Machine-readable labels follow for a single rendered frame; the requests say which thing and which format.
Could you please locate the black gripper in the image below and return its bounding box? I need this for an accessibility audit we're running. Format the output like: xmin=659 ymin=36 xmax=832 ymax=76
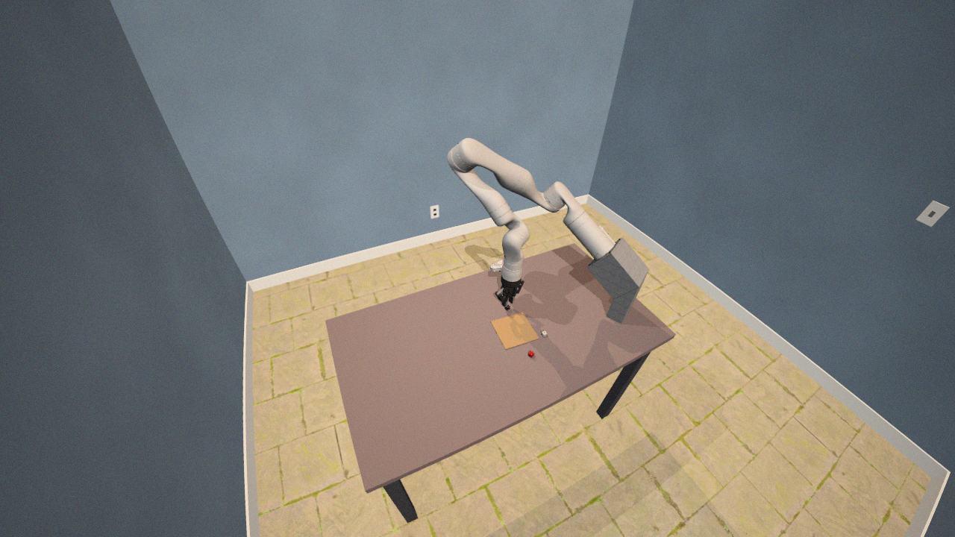
xmin=495 ymin=276 xmax=524 ymax=307

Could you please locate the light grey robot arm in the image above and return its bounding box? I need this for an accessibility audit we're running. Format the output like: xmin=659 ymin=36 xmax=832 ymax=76
xmin=447 ymin=138 xmax=615 ymax=282

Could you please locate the tan square mat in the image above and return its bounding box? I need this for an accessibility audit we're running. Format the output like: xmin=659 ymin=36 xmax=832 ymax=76
xmin=491 ymin=313 xmax=539 ymax=350

